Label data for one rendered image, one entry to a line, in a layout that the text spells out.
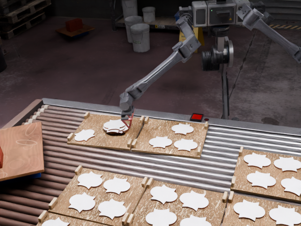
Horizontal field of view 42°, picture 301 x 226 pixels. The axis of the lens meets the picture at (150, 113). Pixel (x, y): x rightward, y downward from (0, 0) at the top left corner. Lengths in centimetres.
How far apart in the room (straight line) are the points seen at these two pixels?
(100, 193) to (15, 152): 56
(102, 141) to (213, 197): 81
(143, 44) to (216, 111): 206
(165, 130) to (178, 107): 211
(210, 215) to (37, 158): 97
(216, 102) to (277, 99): 70
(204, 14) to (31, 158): 151
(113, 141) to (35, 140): 46
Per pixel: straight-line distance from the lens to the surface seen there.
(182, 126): 251
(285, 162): 227
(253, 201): 202
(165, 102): 472
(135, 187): 209
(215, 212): 195
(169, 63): 233
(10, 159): 230
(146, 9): 719
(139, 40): 609
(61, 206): 207
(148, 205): 199
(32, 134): 247
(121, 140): 244
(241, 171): 218
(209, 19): 288
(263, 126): 259
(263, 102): 472
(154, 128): 252
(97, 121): 267
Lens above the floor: 231
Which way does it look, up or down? 31 degrees down
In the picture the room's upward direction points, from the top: 4 degrees counter-clockwise
